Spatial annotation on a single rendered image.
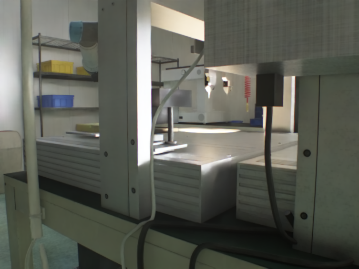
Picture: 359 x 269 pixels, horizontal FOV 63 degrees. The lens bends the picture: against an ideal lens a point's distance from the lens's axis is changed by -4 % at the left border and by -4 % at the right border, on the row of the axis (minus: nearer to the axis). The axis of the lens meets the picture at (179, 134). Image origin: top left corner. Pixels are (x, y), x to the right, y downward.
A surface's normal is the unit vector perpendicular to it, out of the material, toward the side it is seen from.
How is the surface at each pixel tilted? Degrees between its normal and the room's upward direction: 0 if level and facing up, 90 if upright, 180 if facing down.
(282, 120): 90
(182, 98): 90
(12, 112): 90
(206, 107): 90
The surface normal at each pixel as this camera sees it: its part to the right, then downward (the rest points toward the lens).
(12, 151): 0.77, 0.11
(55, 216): -0.63, 0.07
